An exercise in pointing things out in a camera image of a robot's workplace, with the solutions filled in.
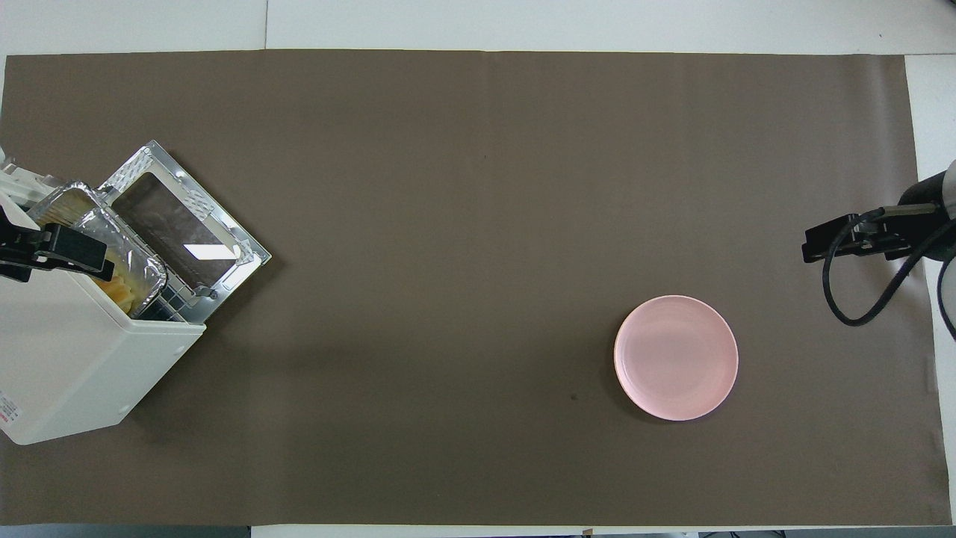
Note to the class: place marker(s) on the yellow ridged bread roll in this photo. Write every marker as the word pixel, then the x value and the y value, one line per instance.
pixel 121 288

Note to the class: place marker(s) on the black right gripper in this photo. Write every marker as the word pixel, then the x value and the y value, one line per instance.
pixel 920 224

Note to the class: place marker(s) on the silver foil baking tray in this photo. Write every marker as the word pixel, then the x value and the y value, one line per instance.
pixel 112 232

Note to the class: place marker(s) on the pink round plate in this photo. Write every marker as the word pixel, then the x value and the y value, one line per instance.
pixel 676 359

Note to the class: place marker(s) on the cream toaster oven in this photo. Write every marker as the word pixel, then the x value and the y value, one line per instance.
pixel 67 359

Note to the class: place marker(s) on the brown table mat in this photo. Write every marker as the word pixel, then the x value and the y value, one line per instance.
pixel 523 448

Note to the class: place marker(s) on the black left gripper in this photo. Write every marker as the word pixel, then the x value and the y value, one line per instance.
pixel 22 243

